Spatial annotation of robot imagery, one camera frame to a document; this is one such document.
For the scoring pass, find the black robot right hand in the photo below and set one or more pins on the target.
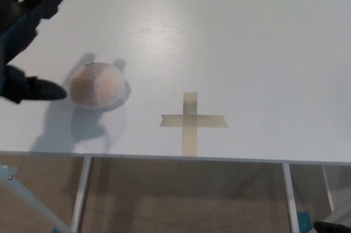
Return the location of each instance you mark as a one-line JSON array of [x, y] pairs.
[[333, 228]]

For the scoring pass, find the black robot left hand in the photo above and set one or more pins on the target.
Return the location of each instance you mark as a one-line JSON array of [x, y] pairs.
[[19, 24]]

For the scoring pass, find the pink dumpling plush toy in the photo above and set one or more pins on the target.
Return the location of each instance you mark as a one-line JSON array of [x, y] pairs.
[[97, 87]]

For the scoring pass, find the teal floor tape piece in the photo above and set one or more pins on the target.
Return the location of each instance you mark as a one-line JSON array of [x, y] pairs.
[[303, 222]]

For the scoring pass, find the white table leg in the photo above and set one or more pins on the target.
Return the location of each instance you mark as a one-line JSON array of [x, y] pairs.
[[81, 192], [290, 197], [328, 189]]

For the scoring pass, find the short beige tape strip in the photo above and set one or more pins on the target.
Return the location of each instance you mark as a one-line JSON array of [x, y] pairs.
[[211, 121]]

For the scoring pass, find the light blue metal frame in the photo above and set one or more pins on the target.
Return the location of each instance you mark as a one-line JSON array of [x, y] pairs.
[[24, 194]]

